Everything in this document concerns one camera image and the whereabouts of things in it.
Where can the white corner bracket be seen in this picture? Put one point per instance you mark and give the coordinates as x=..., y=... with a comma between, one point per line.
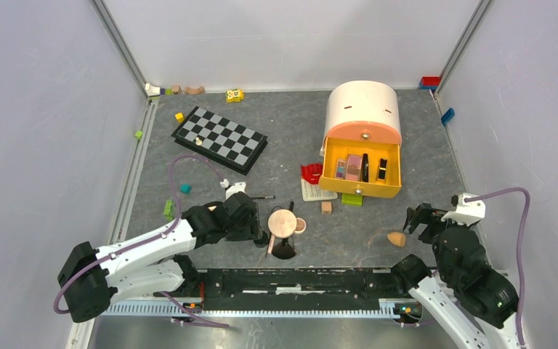
x=152, y=91

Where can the red blue blocks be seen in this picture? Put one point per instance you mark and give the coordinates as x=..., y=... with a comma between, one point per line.
x=429, y=82

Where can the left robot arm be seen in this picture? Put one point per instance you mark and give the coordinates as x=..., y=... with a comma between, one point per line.
x=92, y=279

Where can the blue block by wall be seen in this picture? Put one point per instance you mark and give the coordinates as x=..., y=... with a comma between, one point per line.
x=447, y=116

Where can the black white chessboard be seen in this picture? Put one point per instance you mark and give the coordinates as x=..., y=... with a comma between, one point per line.
x=224, y=141

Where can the yellow toy block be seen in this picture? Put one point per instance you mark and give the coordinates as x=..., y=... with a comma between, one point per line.
x=234, y=95

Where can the small wooden block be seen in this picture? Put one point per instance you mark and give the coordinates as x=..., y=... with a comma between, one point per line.
x=176, y=90

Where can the red plastic arch toy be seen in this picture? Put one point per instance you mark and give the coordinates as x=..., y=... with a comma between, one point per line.
x=311, y=173

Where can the black makeup brush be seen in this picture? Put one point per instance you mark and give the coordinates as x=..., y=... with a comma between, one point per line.
x=283, y=250

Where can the round pink powder compact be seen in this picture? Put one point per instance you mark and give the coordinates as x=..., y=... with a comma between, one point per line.
x=283, y=223

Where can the wooden arch block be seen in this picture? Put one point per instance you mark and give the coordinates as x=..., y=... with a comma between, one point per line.
x=194, y=90

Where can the round drawer organizer box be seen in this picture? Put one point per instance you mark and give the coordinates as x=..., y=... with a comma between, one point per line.
x=362, y=117

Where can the colourful eyeshadow palette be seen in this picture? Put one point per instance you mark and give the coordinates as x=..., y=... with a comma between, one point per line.
x=341, y=166

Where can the small wooden cube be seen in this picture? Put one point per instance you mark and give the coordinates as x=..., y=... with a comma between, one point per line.
x=326, y=207

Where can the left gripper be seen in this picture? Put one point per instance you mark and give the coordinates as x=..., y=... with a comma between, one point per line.
x=252, y=230

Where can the orange makeup sponge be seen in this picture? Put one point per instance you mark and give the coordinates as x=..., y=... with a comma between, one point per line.
x=397, y=239

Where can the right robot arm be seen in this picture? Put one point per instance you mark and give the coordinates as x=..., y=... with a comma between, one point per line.
x=476, y=305

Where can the black mascara tube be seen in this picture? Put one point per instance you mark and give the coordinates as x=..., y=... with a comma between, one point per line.
x=364, y=168

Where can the small black round jar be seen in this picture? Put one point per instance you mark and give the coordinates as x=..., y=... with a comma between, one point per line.
x=263, y=241

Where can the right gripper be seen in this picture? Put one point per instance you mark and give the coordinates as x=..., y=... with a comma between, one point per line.
x=424, y=212

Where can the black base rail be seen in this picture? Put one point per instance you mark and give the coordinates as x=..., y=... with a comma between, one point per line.
x=299, y=289

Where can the teal cube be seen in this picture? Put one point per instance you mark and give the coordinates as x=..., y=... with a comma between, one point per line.
x=185, y=188

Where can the green lego brick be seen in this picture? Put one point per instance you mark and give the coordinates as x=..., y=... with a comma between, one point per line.
x=351, y=199

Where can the black gold lipstick case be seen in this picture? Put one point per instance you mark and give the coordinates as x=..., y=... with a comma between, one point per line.
x=382, y=169

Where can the pink blush palette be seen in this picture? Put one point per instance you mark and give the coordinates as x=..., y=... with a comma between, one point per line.
x=353, y=167

